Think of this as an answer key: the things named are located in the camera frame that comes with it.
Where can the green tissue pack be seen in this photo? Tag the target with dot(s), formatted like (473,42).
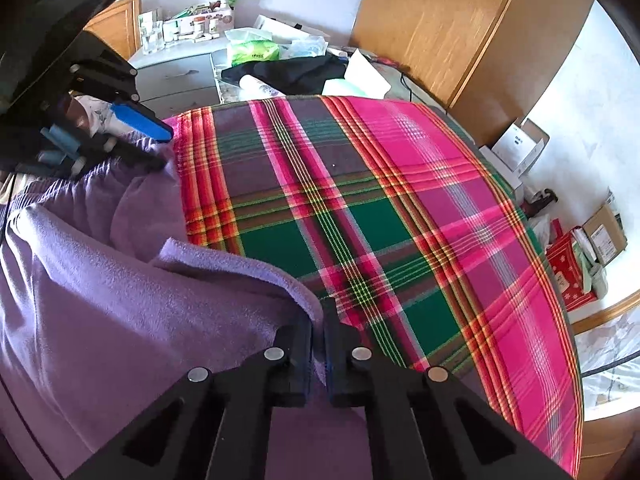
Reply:
(248,44)

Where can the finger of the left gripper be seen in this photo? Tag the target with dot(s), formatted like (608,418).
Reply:
(133,156)
(143,120)

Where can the wooden wardrobe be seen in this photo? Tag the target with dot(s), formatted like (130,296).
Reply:
(487,62)

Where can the pink plaid bed cover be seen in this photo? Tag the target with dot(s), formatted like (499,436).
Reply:
(389,209)

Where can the black cloth on table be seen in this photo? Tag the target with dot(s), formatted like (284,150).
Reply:
(292,77)

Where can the black spray bottle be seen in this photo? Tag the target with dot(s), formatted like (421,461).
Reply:
(540,200)

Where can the curtain with cartoon prints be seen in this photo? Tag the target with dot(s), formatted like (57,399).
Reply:
(609,365)

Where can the cardboard box with label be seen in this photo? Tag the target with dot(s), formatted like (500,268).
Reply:
(606,236)

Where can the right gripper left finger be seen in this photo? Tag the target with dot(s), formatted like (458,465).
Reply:
(212,425)

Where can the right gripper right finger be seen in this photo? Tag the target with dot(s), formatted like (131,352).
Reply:
(423,425)

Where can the white small box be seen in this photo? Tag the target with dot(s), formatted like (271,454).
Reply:
(515,152)

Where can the wooden door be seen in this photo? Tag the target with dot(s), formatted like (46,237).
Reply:
(604,442)

